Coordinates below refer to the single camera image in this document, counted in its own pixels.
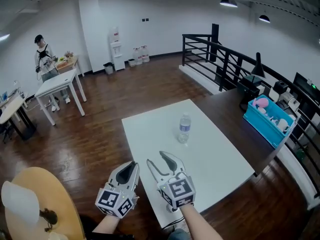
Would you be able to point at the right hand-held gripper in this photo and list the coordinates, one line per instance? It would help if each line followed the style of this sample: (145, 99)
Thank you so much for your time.
(178, 189)

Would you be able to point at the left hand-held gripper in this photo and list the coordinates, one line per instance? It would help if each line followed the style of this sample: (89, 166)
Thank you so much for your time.
(108, 199)

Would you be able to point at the clear plastic water bottle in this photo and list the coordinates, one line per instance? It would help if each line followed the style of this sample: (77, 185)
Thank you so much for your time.
(184, 127)

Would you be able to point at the white shade table lamp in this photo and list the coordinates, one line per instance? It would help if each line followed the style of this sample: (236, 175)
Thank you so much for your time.
(20, 204)

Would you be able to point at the person's right forearm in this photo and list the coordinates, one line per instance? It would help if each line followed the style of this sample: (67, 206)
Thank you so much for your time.
(200, 224)

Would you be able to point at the person's left forearm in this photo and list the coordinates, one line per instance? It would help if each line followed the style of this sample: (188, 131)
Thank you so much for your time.
(106, 225)

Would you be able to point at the black desk lamp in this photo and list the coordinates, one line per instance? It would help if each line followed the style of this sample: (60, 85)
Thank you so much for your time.
(258, 69)

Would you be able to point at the silver desk lamp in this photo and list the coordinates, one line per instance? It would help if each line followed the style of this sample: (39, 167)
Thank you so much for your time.
(15, 82)

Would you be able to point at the white rectangular table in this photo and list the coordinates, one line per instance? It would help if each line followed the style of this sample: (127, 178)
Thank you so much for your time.
(150, 134)

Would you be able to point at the person's blue jeans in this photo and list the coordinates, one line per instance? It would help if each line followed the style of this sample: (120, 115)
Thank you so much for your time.
(176, 235)

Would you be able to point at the round wooden table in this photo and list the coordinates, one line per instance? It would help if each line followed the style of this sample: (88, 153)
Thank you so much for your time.
(62, 196)

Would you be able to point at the dark brown table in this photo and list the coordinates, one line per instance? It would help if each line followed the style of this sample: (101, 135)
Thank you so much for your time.
(225, 114)

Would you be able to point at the blue plastic bin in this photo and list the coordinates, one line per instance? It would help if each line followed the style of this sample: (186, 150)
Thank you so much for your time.
(265, 129)

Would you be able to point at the grey trash bin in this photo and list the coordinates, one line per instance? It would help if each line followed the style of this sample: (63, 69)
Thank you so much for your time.
(108, 69)

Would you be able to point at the small white bin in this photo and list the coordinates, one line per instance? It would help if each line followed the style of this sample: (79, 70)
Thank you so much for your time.
(131, 63)

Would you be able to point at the white square table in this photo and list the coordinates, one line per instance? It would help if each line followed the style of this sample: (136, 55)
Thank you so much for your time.
(57, 84)

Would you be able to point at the pink toy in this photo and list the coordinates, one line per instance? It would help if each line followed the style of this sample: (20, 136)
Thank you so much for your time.
(261, 102)

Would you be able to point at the clear water jug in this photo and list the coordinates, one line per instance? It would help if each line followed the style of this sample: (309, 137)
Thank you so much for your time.
(145, 54)
(137, 57)

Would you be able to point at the small white mug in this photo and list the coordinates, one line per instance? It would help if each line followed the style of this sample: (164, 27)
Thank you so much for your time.
(282, 124)

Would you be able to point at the white water dispenser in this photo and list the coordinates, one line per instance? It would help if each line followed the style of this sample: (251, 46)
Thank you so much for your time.
(117, 54)

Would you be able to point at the wooden side table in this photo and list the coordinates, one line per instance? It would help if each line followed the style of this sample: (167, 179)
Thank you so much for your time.
(72, 61)

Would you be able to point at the white storage box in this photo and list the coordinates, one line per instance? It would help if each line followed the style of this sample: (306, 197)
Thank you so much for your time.
(273, 95)

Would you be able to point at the orange tray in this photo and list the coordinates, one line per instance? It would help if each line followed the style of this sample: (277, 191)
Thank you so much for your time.
(62, 64)

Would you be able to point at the light round table black base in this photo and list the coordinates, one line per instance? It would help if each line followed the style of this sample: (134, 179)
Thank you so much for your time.
(11, 111)

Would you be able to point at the pink flower pot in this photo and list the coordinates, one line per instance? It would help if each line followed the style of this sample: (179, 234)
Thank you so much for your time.
(69, 54)

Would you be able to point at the black metal railing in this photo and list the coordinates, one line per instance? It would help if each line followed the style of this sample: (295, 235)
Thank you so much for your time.
(215, 41)

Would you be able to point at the black tissue box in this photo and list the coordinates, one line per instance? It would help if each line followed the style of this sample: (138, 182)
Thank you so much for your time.
(280, 86)

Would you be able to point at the white socket box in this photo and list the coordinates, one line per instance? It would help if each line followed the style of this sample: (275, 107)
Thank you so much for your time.
(293, 104)

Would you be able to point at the open laptop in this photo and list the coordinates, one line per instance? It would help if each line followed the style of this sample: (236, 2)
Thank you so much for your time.
(3, 96)

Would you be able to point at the black monitor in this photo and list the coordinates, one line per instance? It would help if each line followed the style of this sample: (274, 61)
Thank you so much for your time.
(303, 86)

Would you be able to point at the long ceiling tube light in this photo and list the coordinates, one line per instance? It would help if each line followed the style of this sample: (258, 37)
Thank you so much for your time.
(3, 37)

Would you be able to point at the black wall switch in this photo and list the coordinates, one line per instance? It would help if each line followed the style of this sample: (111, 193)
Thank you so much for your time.
(145, 19)

